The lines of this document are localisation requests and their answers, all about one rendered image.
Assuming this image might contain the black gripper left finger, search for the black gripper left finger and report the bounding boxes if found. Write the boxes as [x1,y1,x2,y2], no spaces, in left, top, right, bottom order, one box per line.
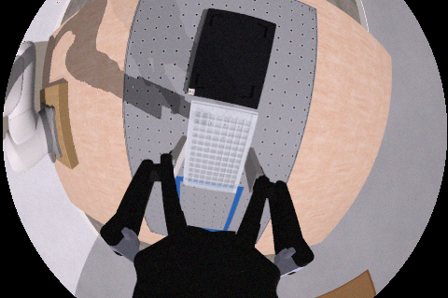
[100,135,199,271]

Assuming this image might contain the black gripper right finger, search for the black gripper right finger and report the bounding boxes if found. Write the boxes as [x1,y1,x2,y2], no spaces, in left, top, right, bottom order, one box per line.
[223,148,315,277]

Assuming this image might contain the blue rectangular tape outline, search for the blue rectangular tape outline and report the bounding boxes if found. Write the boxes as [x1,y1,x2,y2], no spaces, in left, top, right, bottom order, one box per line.
[175,176,244,232]

